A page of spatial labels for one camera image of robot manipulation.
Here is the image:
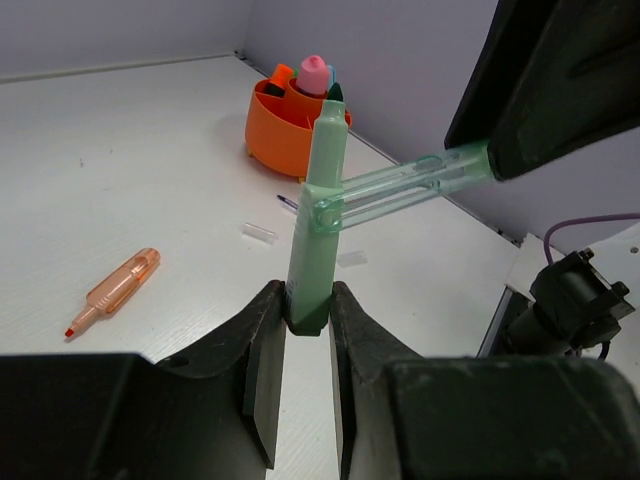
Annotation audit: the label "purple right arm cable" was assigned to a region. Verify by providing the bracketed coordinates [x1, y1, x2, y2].
[542, 212, 640, 266]

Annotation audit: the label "blue tip clear highlighter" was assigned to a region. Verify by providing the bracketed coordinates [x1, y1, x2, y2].
[327, 65, 337, 90]

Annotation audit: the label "clear plastic cap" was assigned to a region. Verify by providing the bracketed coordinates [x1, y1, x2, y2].
[242, 223, 278, 245]

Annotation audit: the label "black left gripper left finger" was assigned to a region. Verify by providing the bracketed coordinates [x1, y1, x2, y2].
[1, 280, 286, 479]

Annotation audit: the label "mint green translucent cap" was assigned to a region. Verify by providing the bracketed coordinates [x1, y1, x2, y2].
[310, 142, 494, 234]

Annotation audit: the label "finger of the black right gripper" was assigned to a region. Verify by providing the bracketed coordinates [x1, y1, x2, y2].
[444, 0, 639, 181]

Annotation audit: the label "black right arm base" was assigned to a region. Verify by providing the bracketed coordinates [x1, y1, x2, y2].
[491, 249, 635, 357]

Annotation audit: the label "orange round organizer container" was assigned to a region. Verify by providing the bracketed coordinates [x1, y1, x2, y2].
[245, 78, 352, 187]

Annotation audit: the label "peach translucent marker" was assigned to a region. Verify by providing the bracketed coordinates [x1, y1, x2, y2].
[64, 248, 161, 341]

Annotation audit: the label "mint green highlighter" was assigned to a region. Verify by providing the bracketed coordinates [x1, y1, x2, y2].
[285, 100, 349, 336]

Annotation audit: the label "small clear plastic piece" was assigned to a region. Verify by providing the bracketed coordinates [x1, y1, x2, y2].
[336, 250, 368, 269]

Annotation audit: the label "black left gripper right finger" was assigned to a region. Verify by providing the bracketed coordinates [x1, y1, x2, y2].
[330, 282, 639, 479]

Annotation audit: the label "orange cap black highlighter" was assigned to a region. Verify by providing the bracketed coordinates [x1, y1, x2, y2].
[263, 63, 295, 98]

